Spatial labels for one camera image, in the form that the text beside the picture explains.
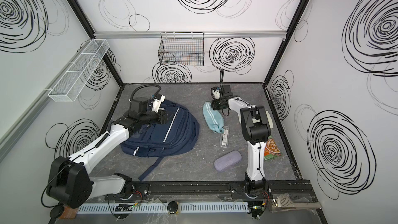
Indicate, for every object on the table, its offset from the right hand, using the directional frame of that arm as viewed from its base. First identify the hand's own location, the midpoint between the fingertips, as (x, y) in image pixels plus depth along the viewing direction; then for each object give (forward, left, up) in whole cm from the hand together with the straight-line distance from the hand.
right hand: (212, 104), depth 102 cm
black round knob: (-57, +18, +5) cm, 60 cm away
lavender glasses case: (-36, -7, -2) cm, 37 cm away
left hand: (-17, +22, +14) cm, 31 cm away
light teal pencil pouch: (-9, -1, -3) cm, 10 cm away
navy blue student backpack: (-25, +19, +6) cm, 32 cm away
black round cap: (-59, +64, +5) cm, 87 cm away
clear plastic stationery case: (-21, -7, -4) cm, 23 cm away
